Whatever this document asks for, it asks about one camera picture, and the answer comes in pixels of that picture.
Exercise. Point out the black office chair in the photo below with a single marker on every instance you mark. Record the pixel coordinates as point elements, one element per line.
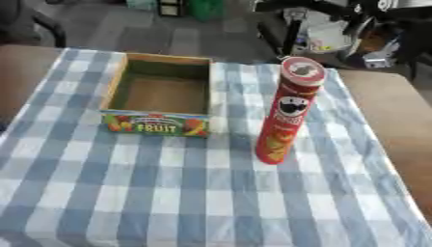
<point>25,24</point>

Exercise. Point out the open cardboard box green inside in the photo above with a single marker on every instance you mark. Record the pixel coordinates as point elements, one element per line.
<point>160,96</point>

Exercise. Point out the red cylindrical chip can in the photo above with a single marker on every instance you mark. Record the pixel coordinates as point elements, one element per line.
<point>288,119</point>

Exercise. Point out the green bin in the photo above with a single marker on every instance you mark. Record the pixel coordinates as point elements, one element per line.
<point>205,9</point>

